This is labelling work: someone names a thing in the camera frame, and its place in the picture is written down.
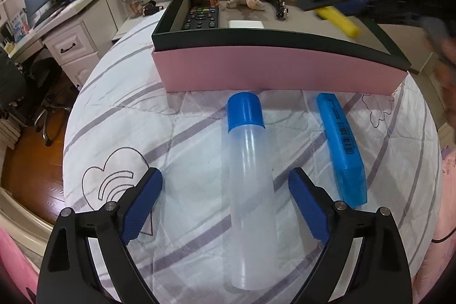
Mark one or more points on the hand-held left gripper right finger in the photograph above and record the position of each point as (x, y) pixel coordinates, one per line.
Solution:
(308, 208)

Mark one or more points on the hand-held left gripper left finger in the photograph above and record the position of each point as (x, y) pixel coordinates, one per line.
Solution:
(140, 208)

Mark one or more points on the yellow marker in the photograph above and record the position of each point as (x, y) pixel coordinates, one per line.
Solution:
(338, 19)

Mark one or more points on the clear bottle with blue cap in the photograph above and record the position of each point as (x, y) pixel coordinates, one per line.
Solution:
(249, 200)

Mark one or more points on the small white box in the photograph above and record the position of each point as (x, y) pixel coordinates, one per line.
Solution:
(245, 24)

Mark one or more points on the pink box with dark rim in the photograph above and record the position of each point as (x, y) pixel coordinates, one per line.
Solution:
(267, 69)

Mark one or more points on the black remote control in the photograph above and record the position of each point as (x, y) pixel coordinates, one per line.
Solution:
(201, 19)

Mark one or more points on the person's right hand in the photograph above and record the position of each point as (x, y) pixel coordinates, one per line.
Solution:
(447, 76)

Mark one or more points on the blue highlighter pen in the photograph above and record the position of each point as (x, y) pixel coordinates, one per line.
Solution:
(342, 147)

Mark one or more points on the white striped quilt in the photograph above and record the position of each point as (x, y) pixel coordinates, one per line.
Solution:
(178, 147)

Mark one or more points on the pink cloth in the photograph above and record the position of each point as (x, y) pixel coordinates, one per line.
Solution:
(14, 268)

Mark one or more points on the pink bed sheet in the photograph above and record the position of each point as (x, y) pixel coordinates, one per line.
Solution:
(448, 183)

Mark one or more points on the white radiator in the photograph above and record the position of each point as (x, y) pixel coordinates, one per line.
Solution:
(7, 133)

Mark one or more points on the black office chair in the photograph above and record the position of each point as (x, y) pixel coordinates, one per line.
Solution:
(46, 76)

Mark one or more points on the black cylindrical device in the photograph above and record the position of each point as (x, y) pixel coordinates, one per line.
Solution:
(153, 9)

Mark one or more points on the grey jacket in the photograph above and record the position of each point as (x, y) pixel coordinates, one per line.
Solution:
(10, 83)

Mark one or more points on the white desk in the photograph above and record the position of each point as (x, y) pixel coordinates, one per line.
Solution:
(71, 40)

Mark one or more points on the white nightstand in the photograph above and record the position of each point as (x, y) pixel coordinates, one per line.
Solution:
(131, 26)

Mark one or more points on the blue box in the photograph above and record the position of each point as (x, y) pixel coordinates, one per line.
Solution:
(19, 26)

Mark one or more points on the white bed frame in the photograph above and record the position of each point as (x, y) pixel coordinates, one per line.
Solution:
(25, 215)

